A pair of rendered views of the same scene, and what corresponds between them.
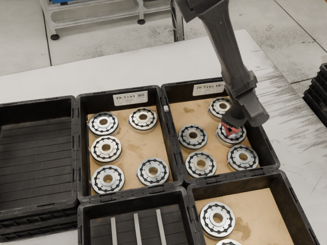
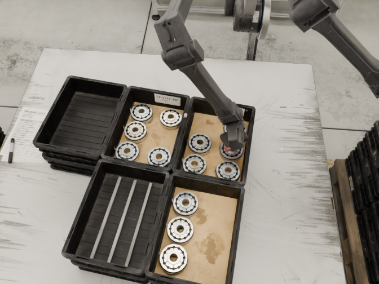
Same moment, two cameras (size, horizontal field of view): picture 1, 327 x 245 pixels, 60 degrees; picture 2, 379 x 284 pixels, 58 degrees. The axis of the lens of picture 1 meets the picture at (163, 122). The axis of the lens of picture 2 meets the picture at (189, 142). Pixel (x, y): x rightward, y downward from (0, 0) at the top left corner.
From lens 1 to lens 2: 0.63 m
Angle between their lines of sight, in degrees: 14
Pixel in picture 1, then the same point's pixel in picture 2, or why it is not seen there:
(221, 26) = (194, 77)
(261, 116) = (235, 142)
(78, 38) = not seen: hidden behind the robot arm
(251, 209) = (215, 207)
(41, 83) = (116, 65)
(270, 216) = (226, 217)
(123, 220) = (126, 181)
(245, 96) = (231, 125)
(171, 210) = (159, 186)
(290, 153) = (282, 185)
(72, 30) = not seen: hidden behind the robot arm
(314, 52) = not seen: outside the picture
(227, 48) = (203, 90)
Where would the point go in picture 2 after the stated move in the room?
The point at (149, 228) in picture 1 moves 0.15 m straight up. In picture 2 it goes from (140, 192) to (136, 176)
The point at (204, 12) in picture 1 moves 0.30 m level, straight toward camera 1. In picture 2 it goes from (180, 68) to (116, 139)
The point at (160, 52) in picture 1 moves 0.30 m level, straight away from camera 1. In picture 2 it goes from (221, 65) to (238, 34)
